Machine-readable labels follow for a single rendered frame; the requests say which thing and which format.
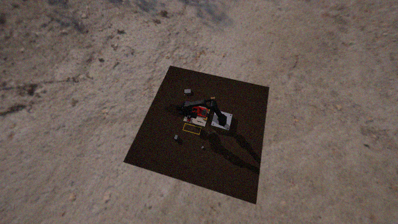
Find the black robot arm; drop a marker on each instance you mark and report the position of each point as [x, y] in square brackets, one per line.
[187, 106]

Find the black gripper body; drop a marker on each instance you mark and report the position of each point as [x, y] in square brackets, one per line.
[194, 115]

